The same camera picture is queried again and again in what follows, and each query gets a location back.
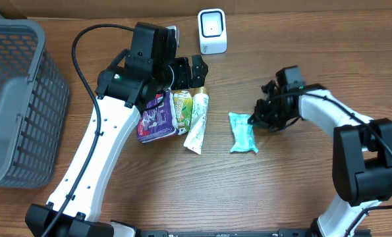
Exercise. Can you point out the grey plastic mesh basket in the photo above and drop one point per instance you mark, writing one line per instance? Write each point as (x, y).
(34, 100)

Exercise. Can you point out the black front rail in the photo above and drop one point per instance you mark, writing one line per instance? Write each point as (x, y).
(282, 232)

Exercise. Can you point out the green snack pouch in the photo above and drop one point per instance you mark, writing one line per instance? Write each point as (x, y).
(183, 107)

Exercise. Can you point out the white tube gold cap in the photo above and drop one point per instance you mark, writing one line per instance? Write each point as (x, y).
(195, 136)

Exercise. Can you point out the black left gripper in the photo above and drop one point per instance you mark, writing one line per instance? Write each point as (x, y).
(185, 72)

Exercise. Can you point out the brown cardboard back panel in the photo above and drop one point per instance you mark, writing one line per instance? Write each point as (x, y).
(93, 9)

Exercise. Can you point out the purple snack packet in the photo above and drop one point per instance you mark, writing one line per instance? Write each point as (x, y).
(159, 121)

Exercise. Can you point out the teal packet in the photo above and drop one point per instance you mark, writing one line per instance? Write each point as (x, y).
(243, 133)

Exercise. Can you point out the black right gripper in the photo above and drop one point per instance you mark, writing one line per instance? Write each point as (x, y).
(271, 107)

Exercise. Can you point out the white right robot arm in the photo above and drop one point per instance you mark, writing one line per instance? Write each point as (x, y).
(362, 148)

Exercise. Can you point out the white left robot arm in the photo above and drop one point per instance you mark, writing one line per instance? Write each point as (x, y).
(125, 90)

